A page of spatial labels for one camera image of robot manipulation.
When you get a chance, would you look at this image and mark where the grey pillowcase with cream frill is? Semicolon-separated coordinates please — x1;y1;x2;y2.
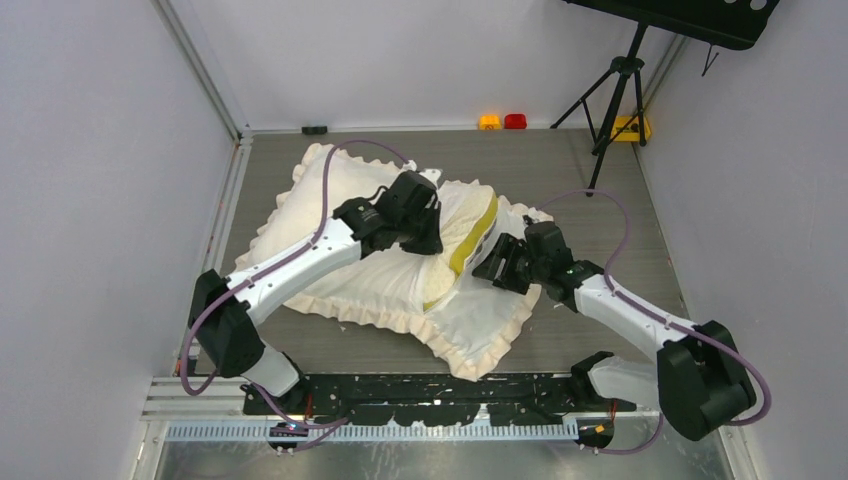
234;143;552;381

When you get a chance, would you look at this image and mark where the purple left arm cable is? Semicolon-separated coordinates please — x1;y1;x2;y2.
178;139;419;455

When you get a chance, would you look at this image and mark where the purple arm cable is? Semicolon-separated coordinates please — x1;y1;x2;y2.
178;139;419;455
529;188;774;457

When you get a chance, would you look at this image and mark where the red block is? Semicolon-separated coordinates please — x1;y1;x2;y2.
503;113;528;130

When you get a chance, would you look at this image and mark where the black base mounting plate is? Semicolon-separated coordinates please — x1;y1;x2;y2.
275;373;609;427

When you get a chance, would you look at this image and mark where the orange block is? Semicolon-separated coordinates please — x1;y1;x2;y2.
478;114;502;130

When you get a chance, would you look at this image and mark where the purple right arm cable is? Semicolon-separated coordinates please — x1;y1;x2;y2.
529;188;774;457

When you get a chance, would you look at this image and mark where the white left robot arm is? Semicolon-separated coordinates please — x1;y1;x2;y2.
184;169;443;414

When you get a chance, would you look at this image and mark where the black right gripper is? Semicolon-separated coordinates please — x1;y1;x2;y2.
473;232;549;296

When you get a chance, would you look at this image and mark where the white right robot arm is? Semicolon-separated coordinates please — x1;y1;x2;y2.
473;221;769;441

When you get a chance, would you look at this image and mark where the black music stand tripod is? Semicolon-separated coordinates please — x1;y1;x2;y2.
550;0;779;197

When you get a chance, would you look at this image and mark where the yellow corner bracket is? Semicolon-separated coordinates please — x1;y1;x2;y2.
611;115;652;146

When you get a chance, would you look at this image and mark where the small black wall bracket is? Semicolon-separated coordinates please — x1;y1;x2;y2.
301;125;328;136

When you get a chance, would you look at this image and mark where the aluminium frame rail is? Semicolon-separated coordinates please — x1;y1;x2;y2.
130;377;760;479

